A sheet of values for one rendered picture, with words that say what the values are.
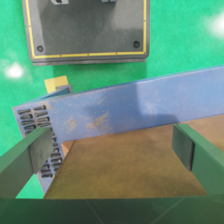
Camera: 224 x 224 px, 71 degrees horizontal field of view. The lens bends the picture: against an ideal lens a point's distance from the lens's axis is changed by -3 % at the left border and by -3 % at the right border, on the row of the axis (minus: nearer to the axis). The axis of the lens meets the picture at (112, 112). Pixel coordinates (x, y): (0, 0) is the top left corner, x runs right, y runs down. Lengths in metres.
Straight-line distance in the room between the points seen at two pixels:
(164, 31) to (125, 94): 0.80
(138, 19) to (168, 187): 0.85
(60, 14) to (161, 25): 0.72
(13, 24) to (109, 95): 1.07
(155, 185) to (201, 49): 1.21
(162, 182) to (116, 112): 0.37
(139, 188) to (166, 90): 0.42
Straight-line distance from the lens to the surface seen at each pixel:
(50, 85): 1.39
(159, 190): 0.39
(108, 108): 0.67
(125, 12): 1.01
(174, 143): 0.17
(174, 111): 0.72
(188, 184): 0.40
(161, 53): 1.34
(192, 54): 1.42
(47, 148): 0.17
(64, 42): 1.02
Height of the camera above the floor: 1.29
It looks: 75 degrees down
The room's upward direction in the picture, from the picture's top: 177 degrees counter-clockwise
